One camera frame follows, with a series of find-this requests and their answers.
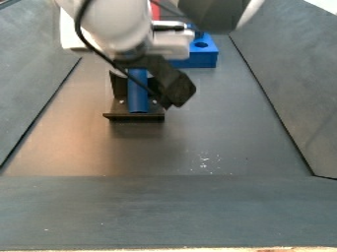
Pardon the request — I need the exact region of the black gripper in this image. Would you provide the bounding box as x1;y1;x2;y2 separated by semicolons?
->
125;55;196;109

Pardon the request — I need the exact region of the blue round cylinder peg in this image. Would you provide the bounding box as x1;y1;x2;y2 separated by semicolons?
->
127;69;148;113

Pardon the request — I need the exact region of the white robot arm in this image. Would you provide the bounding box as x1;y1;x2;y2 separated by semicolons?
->
54;0;210;108

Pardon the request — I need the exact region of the blue peg board base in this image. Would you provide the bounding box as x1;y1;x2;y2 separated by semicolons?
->
167;24;218;68

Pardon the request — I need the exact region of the black cradle stand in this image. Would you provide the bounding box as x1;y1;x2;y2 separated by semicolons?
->
103;72;164;122

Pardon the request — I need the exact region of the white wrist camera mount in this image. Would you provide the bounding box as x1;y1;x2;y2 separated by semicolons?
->
147;21;195;60

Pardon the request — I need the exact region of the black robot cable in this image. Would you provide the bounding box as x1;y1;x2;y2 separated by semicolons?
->
72;0;161;100

